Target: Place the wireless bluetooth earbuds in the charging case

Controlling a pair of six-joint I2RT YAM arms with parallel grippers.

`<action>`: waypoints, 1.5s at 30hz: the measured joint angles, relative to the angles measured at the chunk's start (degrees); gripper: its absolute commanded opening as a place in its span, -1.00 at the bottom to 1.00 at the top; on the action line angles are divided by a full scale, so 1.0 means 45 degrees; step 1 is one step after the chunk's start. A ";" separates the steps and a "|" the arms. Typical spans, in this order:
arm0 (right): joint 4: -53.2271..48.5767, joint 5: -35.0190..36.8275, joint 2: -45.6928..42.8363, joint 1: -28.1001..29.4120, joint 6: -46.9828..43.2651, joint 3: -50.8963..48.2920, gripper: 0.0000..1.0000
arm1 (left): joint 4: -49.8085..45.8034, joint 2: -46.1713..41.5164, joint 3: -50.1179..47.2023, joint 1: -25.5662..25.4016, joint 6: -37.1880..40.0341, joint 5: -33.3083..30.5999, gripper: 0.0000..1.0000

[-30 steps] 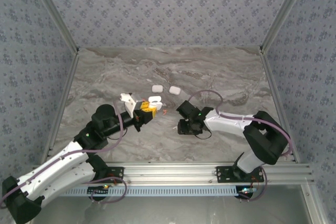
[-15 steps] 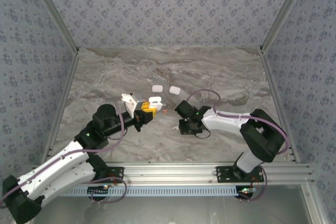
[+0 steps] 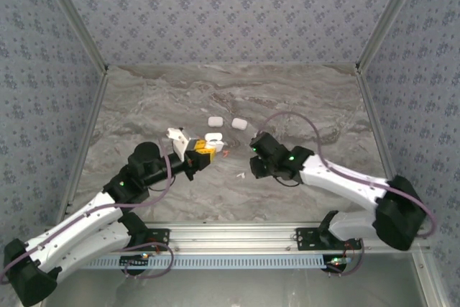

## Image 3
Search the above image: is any slotted grey cable duct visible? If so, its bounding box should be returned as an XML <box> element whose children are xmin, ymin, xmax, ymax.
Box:
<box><xmin>77</xmin><ymin>253</ymin><xmax>328</xmax><ymax>270</ymax></box>

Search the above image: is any aluminium table side rail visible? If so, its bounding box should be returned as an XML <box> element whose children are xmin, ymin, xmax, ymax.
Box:
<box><xmin>56</xmin><ymin>69</ymin><xmax>111</xmax><ymax>227</ymax></box>
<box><xmin>354</xmin><ymin>69</ymin><xmax>413</xmax><ymax>224</ymax></box>

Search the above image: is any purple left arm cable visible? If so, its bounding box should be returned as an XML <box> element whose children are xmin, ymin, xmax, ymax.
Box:
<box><xmin>0</xmin><ymin>136</ymin><xmax>173</xmax><ymax>285</ymax></box>

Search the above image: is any black controller board bracket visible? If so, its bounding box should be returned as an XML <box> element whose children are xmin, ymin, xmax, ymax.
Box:
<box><xmin>324</xmin><ymin>255</ymin><xmax>351</xmax><ymax>275</ymax></box>
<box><xmin>119</xmin><ymin>255</ymin><xmax>150</xmax><ymax>276</ymax></box>

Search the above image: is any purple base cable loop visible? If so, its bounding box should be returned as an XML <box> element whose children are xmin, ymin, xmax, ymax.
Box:
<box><xmin>327</xmin><ymin>238</ymin><xmax>366</xmax><ymax>278</ymax></box>
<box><xmin>123</xmin><ymin>241</ymin><xmax>175</xmax><ymax>280</ymax></box>

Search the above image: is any short aluminium frame post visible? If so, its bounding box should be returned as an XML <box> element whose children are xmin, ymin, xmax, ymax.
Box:
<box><xmin>411</xmin><ymin>252</ymin><xmax>450</xmax><ymax>307</ymax></box>

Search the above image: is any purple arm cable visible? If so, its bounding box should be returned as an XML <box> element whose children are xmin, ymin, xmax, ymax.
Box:
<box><xmin>0</xmin><ymin>136</ymin><xmax>173</xmax><ymax>285</ymax></box>
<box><xmin>255</xmin><ymin>111</ymin><xmax>438</xmax><ymax>239</ymax></box>

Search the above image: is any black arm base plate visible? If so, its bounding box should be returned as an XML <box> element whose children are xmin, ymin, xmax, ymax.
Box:
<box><xmin>142</xmin><ymin>227</ymin><xmax>172</xmax><ymax>252</ymax></box>
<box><xmin>295</xmin><ymin>226</ymin><xmax>362</xmax><ymax>252</ymax></box>

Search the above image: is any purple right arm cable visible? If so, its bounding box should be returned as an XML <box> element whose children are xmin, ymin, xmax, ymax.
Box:
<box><xmin>255</xmin><ymin>111</ymin><xmax>438</xmax><ymax>239</ymax></box>

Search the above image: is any grey metal panel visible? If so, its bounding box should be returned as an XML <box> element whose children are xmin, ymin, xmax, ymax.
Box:
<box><xmin>41</xmin><ymin>253</ymin><xmax>431</xmax><ymax>307</ymax></box>

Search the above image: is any wide aluminium mounting rail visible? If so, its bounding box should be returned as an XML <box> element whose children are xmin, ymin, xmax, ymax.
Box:
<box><xmin>40</xmin><ymin>222</ymin><xmax>431</xmax><ymax>255</ymax></box>

